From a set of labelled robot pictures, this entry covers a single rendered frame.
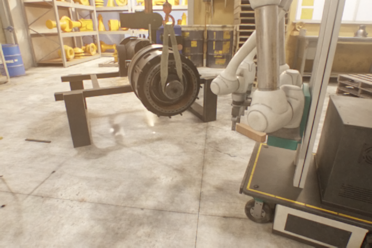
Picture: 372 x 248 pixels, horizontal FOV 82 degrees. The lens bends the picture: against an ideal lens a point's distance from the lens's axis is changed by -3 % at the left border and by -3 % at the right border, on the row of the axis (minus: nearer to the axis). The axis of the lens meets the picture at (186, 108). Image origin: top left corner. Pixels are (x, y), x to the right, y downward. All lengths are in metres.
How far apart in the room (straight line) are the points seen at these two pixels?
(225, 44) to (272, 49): 3.75
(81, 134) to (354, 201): 2.48
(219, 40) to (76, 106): 3.16
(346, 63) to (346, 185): 5.81
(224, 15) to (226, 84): 5.03
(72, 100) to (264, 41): 2.06
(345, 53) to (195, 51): 4.03
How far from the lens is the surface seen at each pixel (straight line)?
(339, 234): 1.64
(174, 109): 1.74
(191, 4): 6.08
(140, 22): 4.29
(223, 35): 4.78
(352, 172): 1.48
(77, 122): 2.69
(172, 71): 1.74
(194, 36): 4.80
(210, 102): 3.08
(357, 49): 7.21
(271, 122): 1.06
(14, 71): 7.70
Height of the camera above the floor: 1.29
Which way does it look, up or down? 21 degrees down
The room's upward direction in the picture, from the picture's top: straight up
